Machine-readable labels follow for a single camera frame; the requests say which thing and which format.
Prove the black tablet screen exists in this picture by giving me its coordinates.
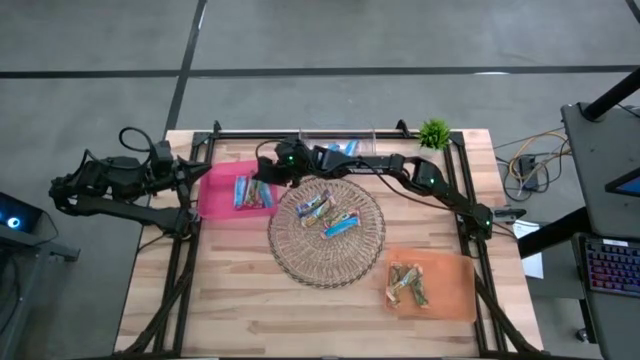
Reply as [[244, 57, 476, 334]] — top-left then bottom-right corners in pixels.
[[603, 167, 640, 199]]

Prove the black power adapter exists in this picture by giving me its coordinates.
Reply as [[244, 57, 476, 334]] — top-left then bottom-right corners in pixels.
[[517, 154, 540, 192]]

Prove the backlit keyboard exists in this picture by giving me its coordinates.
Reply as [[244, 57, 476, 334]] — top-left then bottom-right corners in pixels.
[[582, 235, 640, 297]]

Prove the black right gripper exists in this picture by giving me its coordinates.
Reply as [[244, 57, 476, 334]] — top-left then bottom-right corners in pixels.
[[253, 139, 321, 189]]

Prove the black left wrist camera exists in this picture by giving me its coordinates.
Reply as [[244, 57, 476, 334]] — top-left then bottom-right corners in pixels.
[[151, 140, 175, 166]]

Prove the white paper sheet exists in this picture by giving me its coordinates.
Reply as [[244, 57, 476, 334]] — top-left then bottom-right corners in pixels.
[[510, 218, 545, 280]]

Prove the grey desk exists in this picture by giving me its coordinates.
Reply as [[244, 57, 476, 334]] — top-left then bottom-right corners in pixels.
[[559, 102, 640, 360]]

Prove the yellow cable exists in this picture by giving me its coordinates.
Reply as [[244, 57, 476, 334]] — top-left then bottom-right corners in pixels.
[[507, 130, 571, 189]]

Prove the round woven straw placemat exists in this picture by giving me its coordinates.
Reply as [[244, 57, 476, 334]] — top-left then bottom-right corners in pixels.
[[267, 174, 388, 290]]

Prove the green plant in white pot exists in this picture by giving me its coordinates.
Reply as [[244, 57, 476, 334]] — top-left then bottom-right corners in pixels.
[[417, 118, 452, 151]]

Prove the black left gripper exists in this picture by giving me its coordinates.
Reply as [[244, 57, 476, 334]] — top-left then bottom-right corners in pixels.
[[149, 155, 213, 206]]

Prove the black metal pole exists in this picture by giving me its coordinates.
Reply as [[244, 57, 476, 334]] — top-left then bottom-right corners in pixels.
[[581, 67, 640, 122]]

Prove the clear plastic bin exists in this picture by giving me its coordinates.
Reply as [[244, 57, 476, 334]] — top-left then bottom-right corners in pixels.
[[298, 128, 377, 162]]

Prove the black metal rig frame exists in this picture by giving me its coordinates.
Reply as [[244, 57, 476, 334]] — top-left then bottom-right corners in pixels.
[[112, 119, 546, 360]]

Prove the black left camera cable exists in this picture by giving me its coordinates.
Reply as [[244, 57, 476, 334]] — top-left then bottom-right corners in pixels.
[[118, 126, 157, 154]]

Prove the pink plastic bin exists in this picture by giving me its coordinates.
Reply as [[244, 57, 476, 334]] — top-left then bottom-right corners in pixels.
[[197, 159, 280, 222]]

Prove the black computer with blue light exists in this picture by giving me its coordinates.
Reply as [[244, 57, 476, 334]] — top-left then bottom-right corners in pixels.
[[0, 191, 81, 360]]

